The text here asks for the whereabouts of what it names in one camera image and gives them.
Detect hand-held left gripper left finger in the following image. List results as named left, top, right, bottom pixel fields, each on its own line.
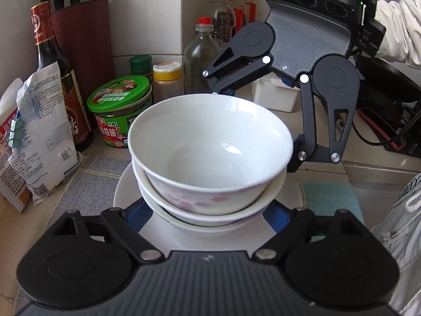
left=48, top=199, right=165, bottom=264

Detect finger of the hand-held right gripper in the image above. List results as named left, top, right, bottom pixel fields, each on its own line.
left=202, top=44, right=273, bottom=97
left=286, top=74, right=358, bottom=174

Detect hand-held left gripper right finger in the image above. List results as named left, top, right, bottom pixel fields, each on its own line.
left=253, top=204, right=369, bottom=264

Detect white stained plate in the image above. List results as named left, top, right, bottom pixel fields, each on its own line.
left=113, top=164, right=301, bottom=259

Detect white bowl with pink flowers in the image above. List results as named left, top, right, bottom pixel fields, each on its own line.
left=128, top=94, right=294, bottom=216
left=138, top=181, right=284, bottom=235
left=132, top=158, right=289, bottom=228

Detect clear bottle with red cap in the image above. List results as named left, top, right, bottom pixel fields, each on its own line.
left=182, top=16, right=222, bottom=95

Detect white plastic container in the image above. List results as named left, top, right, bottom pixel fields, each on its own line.
left=252, top=72, right=299, bottom=113

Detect dark liquid plastic bottle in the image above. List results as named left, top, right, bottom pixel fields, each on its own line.
left=211, top=0, right=237, bottom=48

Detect grey and teal checked cloth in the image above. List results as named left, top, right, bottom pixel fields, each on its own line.
left=41, top=153, right=365, bottom=238

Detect yellow lidded spice jar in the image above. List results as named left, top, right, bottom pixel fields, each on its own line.
left=152, top=62, right=184, bottom=103

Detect red labelled plastic bottle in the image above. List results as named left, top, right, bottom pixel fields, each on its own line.
left=226, top=0, right=248, bottom=37

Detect black and red cooker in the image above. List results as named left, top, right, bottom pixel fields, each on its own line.
left=353, top=57, right=421, bottom=157

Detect small green capped jar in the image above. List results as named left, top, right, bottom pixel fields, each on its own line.
left=128, top=55, right=153, bottom=83

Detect green lidded sauce jar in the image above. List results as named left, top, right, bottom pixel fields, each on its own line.
left=86, top=75, right=153, bottom=149

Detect red and white seasoning bag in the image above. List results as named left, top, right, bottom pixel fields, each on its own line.
left=0, top=78, right=33, bottom=214

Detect person's light clothing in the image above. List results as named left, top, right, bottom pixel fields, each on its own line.
left=368, top=171, right=421, bottom=316

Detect teal bag clip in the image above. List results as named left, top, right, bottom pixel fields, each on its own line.
left=8, top=118, right=27, bottom=147

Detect dark red knife block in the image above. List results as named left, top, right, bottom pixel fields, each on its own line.
left=49, top=0, right=117, bottom=83

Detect dark soy sauce bottle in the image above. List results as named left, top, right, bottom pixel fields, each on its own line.
left=30, top=2, right=93, bottom=152

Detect black power cable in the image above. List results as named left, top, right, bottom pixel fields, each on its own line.
left=351, top=120, right=410, bottom=147

